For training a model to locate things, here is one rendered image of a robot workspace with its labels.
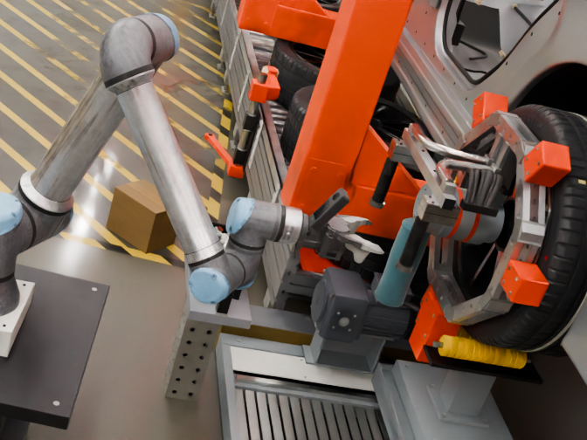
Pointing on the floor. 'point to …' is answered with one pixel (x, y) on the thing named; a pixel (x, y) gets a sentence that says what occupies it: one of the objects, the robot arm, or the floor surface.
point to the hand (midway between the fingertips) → (378, 235)
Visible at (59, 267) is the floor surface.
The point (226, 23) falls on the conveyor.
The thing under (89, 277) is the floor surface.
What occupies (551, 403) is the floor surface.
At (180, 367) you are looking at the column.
